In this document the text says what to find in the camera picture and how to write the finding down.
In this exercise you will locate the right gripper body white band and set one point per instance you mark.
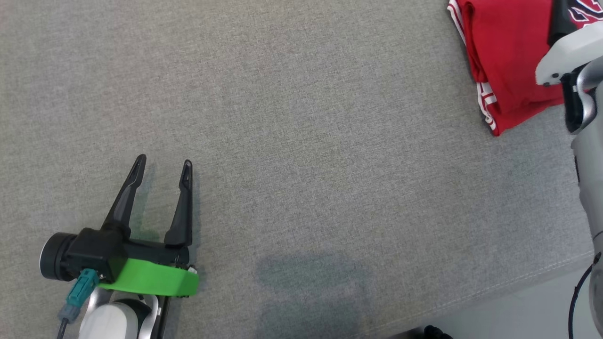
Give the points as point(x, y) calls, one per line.
point(574, 49)

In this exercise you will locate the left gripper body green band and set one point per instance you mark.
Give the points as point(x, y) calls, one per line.
point(150, 278)

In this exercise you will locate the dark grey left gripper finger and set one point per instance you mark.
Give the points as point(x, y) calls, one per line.
point(123, 202)
point(183, 221)

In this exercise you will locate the red garment with white stripes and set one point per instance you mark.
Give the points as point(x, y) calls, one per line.
point(509, 56)

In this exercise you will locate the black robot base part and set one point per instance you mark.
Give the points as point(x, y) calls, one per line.
point(435, 332)

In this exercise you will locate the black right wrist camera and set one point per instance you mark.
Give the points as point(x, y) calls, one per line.
point(560, 21)

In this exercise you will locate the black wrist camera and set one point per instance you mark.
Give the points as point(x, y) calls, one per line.
point(560, 21)
point(85, 252)

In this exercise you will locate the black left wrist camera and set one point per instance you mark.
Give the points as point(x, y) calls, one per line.
point(85, 252)

